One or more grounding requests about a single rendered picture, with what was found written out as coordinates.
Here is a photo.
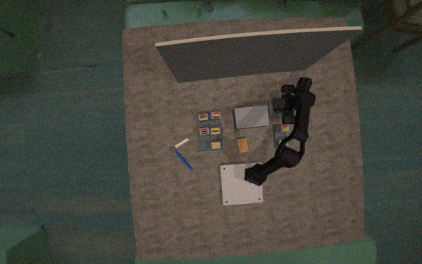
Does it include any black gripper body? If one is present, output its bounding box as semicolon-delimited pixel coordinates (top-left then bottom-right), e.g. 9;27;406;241
281;85;295;124

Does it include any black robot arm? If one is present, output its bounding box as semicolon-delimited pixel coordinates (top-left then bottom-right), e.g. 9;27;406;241
244;77;315;186

